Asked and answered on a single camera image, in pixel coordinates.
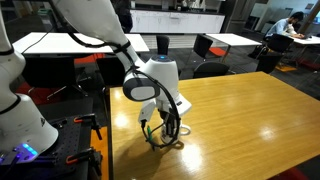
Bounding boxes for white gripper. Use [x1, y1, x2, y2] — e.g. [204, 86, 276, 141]
[137, 94, 193, 138]

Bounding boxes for white printed mug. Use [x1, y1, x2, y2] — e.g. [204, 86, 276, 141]
[159, 123, 192, 145]

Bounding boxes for green pen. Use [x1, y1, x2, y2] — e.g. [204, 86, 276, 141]
[146, 125, 156, 152]

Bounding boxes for black office chair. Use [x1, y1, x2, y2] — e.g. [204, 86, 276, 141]
[96, 58, 127, 88]
[266, 33, 295, 54]
[255, 52, 284, 74]
[192, 61, 231, 80]
[155, 34, 171, 56]
[193, 33, 214, 60]

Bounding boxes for orange board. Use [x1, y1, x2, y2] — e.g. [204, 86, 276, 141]
[89, 125, 110, 180]

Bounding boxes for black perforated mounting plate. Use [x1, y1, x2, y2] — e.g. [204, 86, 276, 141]
[0, 114, 93, 180]

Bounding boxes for small white table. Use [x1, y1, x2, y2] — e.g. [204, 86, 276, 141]
[204, 32, 263, 63]

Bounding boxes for standing person in dark clothes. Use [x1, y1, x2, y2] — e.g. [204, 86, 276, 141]
[111, 0, 134, 34]

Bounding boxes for large white table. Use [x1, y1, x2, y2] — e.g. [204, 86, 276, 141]
[12, 31, 150, 101]

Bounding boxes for seated person in light shirt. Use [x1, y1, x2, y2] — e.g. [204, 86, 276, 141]
[264, 10, 305, 38]

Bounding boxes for black laptop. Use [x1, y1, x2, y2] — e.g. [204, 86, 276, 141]
[297, 32, 313, 41]

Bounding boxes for white desk with laptop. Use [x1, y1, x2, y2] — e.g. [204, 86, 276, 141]
[288, 34, 320, 64]

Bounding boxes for green bin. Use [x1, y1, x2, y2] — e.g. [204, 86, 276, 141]
[36, 8, 52, 22]

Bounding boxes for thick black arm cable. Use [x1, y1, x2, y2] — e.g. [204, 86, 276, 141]
[49, 0, 183, 149]

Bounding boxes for orange-handled black clamp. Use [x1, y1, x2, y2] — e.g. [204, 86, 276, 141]
[73, 113, 103, 141]
[65, 147, 104, 177]

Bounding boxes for thin black cable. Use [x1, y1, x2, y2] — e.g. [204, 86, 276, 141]
[19, 28, 54, 56]

